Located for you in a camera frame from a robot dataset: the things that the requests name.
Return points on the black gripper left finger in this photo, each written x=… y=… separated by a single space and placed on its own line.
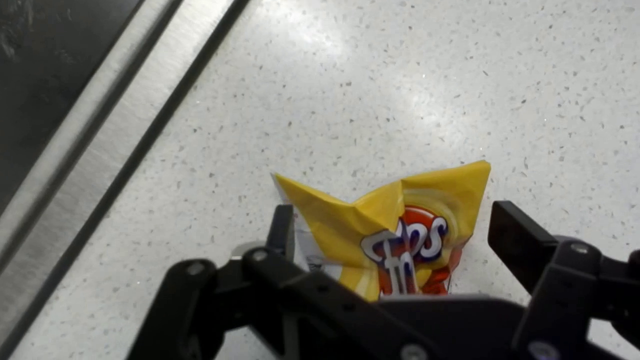
x=297 y=314

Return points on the stainless steel double sink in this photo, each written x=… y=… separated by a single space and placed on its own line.
x=88 y=158

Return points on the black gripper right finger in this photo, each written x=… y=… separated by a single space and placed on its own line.
x=570 y=282

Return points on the yellow orange chips packet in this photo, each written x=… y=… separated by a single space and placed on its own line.
x=402 y=238

